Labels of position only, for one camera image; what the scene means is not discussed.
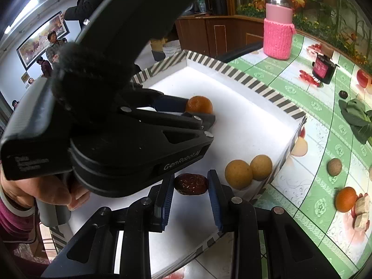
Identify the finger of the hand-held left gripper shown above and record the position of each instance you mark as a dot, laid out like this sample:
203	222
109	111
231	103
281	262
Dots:
168	103
186	122

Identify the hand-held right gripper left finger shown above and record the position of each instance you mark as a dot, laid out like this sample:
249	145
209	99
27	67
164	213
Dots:
167	205

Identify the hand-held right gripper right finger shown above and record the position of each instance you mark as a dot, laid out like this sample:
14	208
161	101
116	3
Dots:
213	202

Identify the orange mandarin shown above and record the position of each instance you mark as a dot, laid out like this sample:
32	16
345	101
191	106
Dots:
345	199
200	104

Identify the red date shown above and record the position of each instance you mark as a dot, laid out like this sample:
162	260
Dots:
190	183

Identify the white tray with striped rim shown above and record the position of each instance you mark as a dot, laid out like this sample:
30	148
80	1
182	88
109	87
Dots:
247	122

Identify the small grey-brown round fruit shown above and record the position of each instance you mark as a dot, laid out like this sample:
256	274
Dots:
334	167

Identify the beige spongy chunk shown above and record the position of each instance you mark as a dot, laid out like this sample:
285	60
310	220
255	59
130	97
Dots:
361	223
362	205

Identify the person's left forearm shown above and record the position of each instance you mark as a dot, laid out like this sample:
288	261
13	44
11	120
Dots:
14	226

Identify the person's left hand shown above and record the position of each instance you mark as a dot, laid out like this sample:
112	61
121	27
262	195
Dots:
43	191

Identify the tan round longan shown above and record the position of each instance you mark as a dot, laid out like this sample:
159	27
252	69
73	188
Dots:
238	174
261	167

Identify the white bucket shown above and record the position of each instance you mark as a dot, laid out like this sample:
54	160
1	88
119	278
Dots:
171	51

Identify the wooden cabinet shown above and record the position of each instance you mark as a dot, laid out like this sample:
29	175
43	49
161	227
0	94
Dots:
226	35

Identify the green checked fruit-print tablecloth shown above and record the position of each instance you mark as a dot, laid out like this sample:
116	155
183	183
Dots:
279	87

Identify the black kettle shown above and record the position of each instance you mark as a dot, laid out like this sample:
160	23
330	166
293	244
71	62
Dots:
216	1

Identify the jar with pink knitted sleeve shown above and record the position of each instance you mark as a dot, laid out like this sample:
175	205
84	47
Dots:
278	35

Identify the black jar with pink label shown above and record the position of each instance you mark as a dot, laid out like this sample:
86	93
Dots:
322	69

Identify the small dark round fruit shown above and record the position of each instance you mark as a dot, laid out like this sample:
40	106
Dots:
343	94

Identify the green leafy vegetable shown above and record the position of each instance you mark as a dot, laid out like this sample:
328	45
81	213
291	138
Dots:
356	119

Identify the framed wall picture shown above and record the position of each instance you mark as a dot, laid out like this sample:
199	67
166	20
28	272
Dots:
35	46

